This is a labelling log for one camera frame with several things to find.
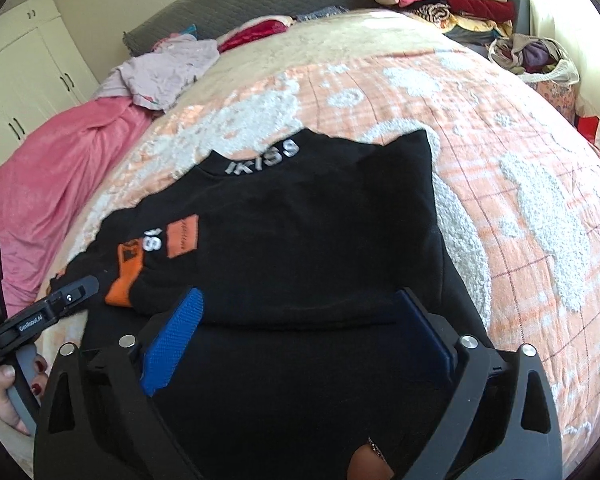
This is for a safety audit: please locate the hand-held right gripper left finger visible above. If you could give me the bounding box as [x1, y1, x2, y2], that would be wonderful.
[32, 287, 204, 480]

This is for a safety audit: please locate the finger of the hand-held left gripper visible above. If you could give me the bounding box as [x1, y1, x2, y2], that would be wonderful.
[47, 275, 101, 321]

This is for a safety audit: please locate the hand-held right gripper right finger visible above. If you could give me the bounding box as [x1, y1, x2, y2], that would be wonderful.
[395, 289, 563, 480]

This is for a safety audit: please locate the black sweater with orange patches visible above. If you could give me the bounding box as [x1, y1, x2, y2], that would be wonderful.
[50, 127, 491, 480]

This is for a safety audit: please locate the person's left hand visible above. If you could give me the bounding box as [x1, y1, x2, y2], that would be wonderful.
[0, 356, 49, 436]

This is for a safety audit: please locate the pink quilt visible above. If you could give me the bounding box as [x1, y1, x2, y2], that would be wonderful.
[0, 95, 156, 316]

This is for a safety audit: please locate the white wardrobe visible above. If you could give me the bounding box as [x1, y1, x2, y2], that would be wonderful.
[0, 5, 101, 171]

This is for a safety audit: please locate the lilac garment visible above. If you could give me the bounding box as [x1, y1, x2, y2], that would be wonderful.
[95, 32, 221, 113]

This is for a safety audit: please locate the orange and white fleece blanket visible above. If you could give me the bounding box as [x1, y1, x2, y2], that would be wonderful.
[35, 7, 600, 441]

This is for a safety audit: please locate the red bag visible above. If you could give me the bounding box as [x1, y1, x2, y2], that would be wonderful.
[574, 115, 600, 152]

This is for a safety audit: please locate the floral storage box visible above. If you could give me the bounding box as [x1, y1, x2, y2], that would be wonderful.
[534, 76, 577, 122]

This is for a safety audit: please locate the red velvet cloth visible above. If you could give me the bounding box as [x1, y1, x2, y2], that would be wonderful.
[217, 16, 296, 53]

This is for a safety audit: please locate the cream curtain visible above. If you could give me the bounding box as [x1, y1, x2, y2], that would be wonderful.
[527, 0, 600, 153]

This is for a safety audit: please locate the blue patterned cloth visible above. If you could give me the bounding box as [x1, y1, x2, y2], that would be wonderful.
[297, 5, 348, 23]

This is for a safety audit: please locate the dark storage box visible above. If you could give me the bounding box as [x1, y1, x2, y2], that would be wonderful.
[507, 0, 532, 38]

